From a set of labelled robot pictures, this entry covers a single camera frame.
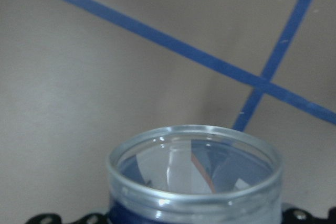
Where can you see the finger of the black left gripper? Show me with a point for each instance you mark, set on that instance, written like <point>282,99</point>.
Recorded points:
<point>293,214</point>
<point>51,218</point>

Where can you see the clear tennis ball can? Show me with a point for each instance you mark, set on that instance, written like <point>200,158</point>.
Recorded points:
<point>194,174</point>

